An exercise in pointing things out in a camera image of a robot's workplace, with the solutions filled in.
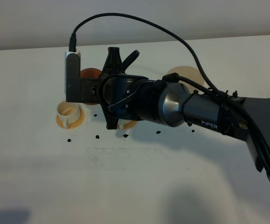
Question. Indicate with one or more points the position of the orange coaster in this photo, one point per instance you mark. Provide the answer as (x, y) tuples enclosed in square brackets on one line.
[(70, 120), (130, 124)]

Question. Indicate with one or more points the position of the left white teacup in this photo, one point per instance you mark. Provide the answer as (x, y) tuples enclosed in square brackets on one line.
[(63, 106)]

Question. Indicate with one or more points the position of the left orange coaster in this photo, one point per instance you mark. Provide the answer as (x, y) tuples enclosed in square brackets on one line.
[(70, 120)]

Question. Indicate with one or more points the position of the right orange coaster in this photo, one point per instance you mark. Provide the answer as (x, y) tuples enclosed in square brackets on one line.
[(130, 124)]

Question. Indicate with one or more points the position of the beige teapot coaster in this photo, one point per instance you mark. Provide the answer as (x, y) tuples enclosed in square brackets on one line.
[(188, 72)]

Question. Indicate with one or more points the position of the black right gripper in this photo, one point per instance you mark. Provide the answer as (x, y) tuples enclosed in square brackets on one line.
[(120, 95)]

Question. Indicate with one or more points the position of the right white teacup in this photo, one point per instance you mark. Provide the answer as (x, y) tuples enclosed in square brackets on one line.
[(121, 123)]

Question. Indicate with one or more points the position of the brown clay teapot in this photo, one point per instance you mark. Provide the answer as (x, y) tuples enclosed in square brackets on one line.
[(90, 73)]

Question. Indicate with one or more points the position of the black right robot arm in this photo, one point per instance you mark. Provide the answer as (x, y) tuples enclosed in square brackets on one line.
[(174, 100)]

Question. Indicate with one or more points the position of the white teacup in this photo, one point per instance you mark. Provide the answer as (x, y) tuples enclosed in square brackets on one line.
[(63, 106), (121, 123)]

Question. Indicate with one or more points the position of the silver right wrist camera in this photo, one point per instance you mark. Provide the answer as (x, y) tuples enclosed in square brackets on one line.
[(72, 76)]

